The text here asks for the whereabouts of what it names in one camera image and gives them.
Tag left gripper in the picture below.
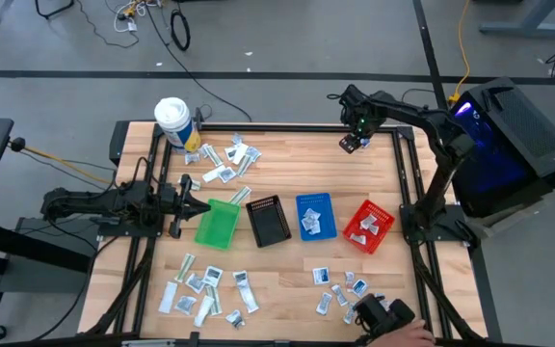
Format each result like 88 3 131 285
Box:
161 173 212 240

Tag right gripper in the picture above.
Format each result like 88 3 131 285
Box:
338 106 383 154

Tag green plastic basket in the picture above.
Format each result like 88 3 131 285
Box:
194 198 242 251

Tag blue plastic basket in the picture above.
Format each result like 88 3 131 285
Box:
295 192 338 242

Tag black plastic basket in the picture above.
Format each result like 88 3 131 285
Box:
245 194 293 249

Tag red plastic basket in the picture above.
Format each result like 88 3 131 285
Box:
342 199 397 255

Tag white wipes canister blue label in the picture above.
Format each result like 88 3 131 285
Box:
153 96 202 154

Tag long white packet dark end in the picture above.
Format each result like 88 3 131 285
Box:
231 269 261 315

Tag black control box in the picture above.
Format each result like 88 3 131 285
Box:
109 120 131 168

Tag crumpled silver dark packet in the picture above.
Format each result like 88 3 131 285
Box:
225 308 246 331

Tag black handheld device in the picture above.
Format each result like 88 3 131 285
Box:
353 292 417 338

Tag black computer tower blue light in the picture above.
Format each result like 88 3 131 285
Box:
443 76 555 219

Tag person's hand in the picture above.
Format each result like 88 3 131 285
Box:
367 318 436 347

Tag grey desk leg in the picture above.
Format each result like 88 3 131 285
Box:
472 0 555 39

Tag black stand base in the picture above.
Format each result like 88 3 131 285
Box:
34 0 76 20

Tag black aluminium table frame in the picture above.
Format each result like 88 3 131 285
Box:
79 120 489 347

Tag black cable loop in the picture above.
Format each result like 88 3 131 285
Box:
400 87 436 105

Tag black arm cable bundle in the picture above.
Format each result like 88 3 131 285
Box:
84 235 158 338
410 240 484 344

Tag long black cable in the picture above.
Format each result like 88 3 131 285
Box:
145 0 253 123

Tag yellow extension cable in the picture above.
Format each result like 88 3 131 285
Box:
448 0 472 105

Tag yellow cable with black knob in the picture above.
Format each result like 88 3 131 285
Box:
10 137 114 186

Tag coiled black cable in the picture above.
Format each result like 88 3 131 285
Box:
170 8 193 52

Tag thin black cable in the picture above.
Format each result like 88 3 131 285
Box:
73 0 141 49

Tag white power cords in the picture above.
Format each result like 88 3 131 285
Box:
112 0 163 34

